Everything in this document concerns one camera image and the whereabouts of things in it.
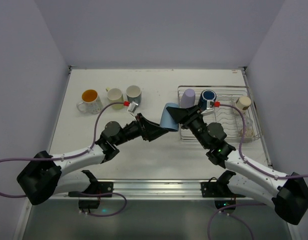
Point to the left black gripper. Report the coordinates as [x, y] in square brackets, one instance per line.
[142, 126]

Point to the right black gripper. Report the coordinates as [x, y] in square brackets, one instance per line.
[189, 117]

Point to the light blue plastic cup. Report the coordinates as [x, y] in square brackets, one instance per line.
[167, 121]

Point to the lilac plastic cup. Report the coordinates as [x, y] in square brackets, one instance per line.
[188, 98]

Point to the dark blue mug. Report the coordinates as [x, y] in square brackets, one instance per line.
[206, 95]

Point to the grey-teal mug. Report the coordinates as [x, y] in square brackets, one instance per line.
[134, 94]

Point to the pale yellow-green mug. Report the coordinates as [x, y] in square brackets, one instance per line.
[115, 95]

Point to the white floral orange-inside mug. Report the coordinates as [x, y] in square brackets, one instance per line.
[90, 103]

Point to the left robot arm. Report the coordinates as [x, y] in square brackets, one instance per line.
[41, 176]

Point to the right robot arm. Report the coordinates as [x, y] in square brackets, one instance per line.
[289, 192]

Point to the cream cup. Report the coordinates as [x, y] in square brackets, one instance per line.
[243, 103]

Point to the clear glass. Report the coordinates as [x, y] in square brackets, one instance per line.
[247, 121]

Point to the small woven-pattern glass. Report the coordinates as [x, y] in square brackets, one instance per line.
[249, 133]

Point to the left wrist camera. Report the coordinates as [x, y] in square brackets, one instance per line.
[132, 107]

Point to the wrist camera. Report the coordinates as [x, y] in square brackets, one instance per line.
[132, 107]
[207, 107]

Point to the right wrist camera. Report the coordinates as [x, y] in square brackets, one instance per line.
[207, 107]

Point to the metal wire dish rack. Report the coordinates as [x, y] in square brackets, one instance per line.
[231, 122]

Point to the aluminium front rail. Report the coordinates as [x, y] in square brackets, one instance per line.
[236, 186]

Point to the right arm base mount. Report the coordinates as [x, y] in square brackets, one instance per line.
[213, 188]

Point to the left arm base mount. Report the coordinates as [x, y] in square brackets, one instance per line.
[100, 189]

